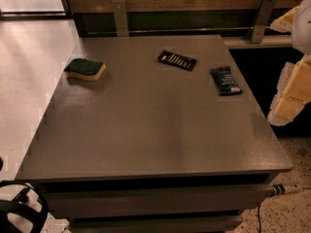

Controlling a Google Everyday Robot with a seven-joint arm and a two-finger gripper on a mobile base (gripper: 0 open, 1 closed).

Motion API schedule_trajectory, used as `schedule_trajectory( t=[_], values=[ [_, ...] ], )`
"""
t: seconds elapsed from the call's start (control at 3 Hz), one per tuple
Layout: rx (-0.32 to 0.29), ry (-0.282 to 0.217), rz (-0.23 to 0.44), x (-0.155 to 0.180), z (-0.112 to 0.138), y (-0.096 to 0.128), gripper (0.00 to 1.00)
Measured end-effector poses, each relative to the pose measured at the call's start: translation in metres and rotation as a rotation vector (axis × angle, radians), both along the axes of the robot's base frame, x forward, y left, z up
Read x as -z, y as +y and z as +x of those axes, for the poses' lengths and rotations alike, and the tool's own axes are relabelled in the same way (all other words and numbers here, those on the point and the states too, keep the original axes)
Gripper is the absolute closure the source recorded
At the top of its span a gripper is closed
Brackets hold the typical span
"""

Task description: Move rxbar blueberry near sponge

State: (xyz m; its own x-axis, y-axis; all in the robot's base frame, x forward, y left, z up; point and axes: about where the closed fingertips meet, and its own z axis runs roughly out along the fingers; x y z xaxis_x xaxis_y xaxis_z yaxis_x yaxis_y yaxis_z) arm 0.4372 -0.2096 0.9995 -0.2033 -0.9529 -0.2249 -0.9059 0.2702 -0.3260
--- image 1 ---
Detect left metal wall bracket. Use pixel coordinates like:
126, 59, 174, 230
112, 0, 129, 37

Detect grey drawer cabinet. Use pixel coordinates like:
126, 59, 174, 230
17, 36, 292, 233

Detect white drawer handle knob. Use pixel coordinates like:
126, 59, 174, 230
271, 184, 301, 196

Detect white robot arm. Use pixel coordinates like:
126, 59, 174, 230
267, 0, 311, 126

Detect right metal wall bracket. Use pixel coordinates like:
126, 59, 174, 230
248, 0, 277, 44

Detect green and yellow sponge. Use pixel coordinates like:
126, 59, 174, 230
64, 58, 106, 82

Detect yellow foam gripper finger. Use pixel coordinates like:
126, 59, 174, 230
270, 6, 299, 33
267, 59, 311, 126

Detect black office chair base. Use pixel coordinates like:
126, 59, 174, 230
0, 181, 49, 233

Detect dark blue rxbar wrapper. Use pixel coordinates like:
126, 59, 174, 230
210, 66, 243, 96

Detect black hanging cable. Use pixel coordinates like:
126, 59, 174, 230
257, 203, 262, 233

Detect metal wall bracket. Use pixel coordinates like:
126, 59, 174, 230
112, 0, 129, 37
248, 0, 277, 44

